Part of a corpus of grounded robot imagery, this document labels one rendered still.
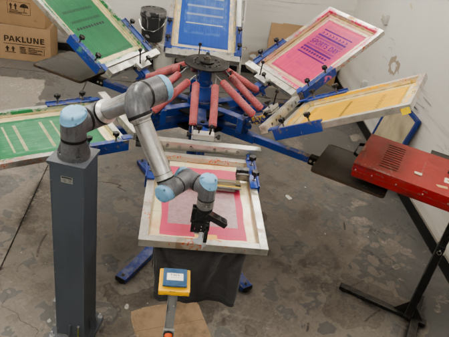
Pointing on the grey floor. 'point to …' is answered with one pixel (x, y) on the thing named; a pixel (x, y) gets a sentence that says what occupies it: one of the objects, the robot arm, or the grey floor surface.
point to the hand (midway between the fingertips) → (204, 243)
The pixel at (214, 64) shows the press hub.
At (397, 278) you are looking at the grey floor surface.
